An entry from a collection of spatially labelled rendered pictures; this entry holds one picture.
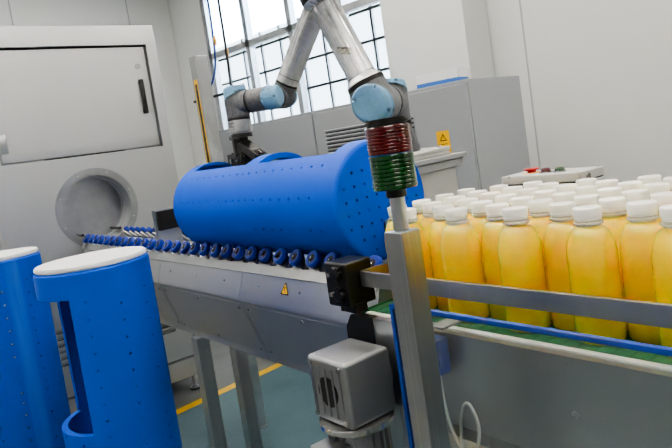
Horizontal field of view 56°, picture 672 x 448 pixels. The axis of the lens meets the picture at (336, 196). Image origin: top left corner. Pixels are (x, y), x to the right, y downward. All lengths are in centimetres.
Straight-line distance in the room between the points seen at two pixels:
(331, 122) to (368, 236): 225
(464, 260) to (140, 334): 91
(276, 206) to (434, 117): 173
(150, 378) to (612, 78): 321
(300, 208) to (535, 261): 65
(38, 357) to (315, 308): 110
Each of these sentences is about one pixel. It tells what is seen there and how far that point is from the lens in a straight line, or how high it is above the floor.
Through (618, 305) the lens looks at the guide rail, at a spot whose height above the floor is 97.
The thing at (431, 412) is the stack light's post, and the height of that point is 84.
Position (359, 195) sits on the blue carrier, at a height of 111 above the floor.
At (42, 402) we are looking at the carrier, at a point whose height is 54.
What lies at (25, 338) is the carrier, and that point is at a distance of 230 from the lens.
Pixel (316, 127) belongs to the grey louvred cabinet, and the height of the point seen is 134.
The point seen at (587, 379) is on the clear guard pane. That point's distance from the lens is 89.
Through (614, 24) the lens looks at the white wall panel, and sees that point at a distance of 412.
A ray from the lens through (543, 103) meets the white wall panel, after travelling 429.
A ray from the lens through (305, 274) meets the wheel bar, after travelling 157.
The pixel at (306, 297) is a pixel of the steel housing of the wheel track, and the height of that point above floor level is 87.
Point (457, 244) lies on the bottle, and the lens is 108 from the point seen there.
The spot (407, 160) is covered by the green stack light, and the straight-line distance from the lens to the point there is 87.
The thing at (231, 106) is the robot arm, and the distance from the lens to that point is 203.
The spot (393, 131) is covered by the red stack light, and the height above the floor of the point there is 124.
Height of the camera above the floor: 123
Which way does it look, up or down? 5 degrees down
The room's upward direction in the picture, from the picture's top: 9 degrees counter-clockwise
